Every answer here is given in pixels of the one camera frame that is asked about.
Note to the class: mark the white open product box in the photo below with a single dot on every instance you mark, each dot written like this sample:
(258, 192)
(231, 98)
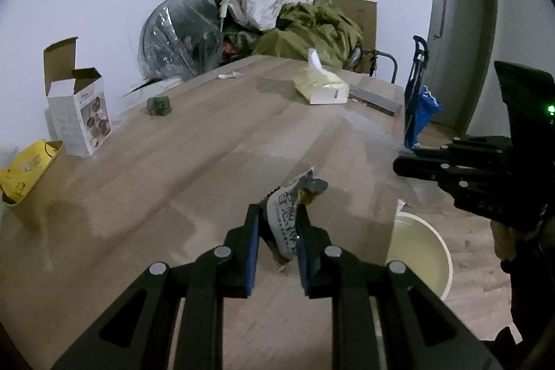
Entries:
(76, 100)

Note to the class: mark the cream tissue box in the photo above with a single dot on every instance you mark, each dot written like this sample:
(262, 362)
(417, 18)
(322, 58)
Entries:
(320, 86)

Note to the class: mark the white printed snack wrapper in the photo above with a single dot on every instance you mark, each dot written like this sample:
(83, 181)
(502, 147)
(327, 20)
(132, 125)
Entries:
(277, 226)

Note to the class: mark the plastic wrapped black fan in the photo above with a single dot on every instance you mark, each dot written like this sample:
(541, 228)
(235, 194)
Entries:
(180, 39)

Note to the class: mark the small white wrapper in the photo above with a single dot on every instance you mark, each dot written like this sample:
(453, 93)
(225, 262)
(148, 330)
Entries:
(229, 75)

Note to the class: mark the blue shopping trolley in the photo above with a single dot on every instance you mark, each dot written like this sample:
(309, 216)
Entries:
(420, 105)

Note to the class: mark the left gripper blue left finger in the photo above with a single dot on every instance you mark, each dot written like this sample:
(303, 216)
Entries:
(172, 317)

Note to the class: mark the operator right hand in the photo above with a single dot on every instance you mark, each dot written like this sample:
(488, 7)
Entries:
(504, 240)

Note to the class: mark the cream round trash bin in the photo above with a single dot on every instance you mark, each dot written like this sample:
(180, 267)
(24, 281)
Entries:
(418, 245)

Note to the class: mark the white printed plastic bag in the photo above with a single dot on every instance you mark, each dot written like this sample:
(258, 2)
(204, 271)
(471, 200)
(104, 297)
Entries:
(260, 14)

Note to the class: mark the grey door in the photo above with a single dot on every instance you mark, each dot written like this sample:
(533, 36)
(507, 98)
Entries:
(461, 37)

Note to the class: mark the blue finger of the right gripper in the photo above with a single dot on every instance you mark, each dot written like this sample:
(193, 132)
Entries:
(424, 169)
(444, 153)

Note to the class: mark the small dark green object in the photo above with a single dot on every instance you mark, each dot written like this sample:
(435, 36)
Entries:
(159, 106)

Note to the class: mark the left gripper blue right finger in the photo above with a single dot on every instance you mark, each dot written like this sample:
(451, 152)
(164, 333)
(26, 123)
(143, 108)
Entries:
(383, 316)

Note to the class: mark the brown cardboard sheet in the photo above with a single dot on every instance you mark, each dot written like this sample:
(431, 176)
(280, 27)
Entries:
(364, 14)

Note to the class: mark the olive green clothes pile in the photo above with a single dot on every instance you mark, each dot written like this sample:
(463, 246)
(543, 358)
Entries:
(321, 26)

